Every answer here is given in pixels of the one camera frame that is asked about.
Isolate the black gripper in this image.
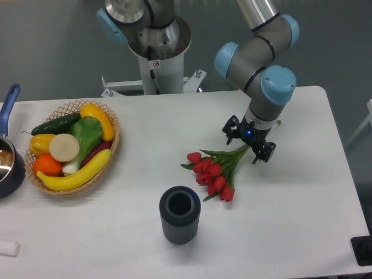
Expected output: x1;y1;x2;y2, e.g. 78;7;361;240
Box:
222;115;277;164

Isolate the red tulip bouquet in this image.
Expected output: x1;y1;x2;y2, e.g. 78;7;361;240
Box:
180;120;282;203

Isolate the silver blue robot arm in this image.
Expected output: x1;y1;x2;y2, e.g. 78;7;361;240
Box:
214;1;300;162

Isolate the dark grey ribbed vase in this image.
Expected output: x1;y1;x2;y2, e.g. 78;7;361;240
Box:
159;186;201;245

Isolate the white furniture part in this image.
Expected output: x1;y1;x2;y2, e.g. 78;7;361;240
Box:
346;99;371;148

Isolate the purple eggplant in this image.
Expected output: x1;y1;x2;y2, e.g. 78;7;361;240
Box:
81;141;112;167

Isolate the black device at table corner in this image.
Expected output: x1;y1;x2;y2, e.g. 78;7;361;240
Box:
350;235;371;266

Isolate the green bok choy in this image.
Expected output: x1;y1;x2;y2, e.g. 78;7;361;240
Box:
62;116;103;176

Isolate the yellow squash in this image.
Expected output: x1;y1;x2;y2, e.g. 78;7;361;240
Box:
80;103;115;141

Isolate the yellow banana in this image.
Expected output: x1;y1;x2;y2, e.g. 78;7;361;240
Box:
37;149;111;191

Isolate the beige round onion slice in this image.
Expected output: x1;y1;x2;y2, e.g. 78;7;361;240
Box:
49;134;80;162

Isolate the green cucumber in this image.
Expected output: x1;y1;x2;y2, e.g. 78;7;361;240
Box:
22;113;81;136

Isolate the orange fruit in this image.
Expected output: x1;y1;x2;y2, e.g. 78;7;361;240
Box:
33;154;62;177

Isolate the yellow bell pepper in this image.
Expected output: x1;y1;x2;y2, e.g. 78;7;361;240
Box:
29;134;56;156

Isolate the white cylinder object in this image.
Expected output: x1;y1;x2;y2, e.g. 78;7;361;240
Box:
0;239;20;257

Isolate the white metal base frame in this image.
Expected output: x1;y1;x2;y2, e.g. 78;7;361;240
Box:
101;69;207;98

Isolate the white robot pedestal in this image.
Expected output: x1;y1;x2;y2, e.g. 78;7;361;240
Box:
129;46;189;95

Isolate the blue handled saucepan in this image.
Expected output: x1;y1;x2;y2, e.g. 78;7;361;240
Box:
1;84;25;199

